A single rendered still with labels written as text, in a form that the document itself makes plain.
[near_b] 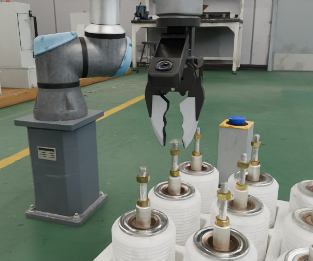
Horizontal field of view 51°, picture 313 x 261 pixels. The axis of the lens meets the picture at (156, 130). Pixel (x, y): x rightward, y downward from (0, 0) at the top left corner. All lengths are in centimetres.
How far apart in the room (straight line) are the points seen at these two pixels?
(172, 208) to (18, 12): 277
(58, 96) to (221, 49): 491
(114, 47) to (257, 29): 480
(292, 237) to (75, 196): 63
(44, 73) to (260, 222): 66
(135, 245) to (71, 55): 59
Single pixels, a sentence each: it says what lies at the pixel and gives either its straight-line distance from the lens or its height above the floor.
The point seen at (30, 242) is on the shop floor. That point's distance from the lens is 97.
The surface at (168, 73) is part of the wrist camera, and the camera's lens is 46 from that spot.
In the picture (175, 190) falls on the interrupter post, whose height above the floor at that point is 26.
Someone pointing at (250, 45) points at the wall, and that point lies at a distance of 567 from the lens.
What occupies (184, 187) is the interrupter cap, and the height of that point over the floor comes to 25.
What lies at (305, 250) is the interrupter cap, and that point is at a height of 25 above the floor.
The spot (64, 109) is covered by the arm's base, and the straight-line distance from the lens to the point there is 94.
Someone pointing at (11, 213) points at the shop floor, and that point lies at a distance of 113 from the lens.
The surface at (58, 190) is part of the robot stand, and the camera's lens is 99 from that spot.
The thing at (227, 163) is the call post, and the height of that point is 22.
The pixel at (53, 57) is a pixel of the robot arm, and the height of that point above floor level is 47.
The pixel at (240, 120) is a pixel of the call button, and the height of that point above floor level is 33.
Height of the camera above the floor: 52
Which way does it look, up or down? 16 degrees down
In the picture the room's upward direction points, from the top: straight up
